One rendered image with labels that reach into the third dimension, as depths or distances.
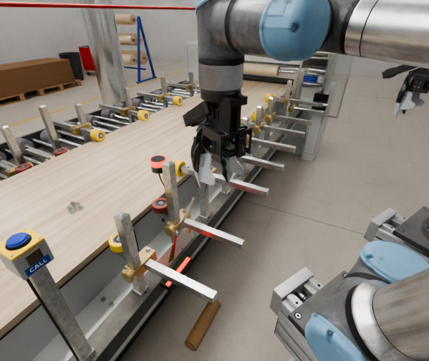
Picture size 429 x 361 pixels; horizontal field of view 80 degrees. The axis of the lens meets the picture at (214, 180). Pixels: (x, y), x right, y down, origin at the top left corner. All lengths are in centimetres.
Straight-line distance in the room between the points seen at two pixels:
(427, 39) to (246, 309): 172
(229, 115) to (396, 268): 38
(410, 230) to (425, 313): 69
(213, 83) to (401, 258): 44
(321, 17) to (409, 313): 35
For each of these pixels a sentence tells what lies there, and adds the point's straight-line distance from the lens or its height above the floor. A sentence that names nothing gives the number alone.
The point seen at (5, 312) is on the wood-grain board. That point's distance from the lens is 103.
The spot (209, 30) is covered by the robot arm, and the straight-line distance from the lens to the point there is 42.
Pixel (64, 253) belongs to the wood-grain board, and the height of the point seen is 90.
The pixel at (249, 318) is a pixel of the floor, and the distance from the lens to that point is 187.
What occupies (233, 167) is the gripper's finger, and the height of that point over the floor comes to 135.
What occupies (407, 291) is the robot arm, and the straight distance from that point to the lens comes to 40.
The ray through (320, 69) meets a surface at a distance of 323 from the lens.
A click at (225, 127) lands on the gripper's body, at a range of 45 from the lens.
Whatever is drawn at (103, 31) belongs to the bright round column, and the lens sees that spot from 483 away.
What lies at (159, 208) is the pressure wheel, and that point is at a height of 91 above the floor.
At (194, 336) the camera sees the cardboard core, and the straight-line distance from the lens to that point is 172.
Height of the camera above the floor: 163
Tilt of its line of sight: 33 degrees down
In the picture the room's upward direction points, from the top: straight up
